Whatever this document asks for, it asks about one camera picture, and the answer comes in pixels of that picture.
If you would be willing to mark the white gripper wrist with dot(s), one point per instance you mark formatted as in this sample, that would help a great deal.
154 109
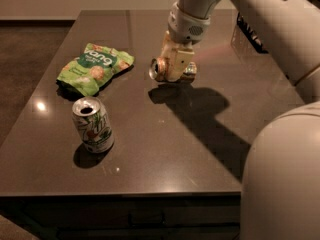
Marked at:
184 26

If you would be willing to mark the orange soda can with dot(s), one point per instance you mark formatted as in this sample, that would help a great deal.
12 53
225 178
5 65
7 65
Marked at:
161 70

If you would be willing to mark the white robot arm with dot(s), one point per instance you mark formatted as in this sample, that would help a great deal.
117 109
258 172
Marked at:
280 197

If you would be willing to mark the green white 7up can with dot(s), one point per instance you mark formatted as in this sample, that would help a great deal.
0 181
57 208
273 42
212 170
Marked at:
92 123

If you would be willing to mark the green snack chip bag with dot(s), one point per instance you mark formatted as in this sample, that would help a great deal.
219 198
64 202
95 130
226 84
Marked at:
94 68

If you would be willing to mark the black wire napkin basket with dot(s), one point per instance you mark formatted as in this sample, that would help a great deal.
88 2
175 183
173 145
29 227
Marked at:
251 35

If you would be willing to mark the dark cabinet drawer handle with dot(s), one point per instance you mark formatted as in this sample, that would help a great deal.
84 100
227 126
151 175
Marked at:
146 219

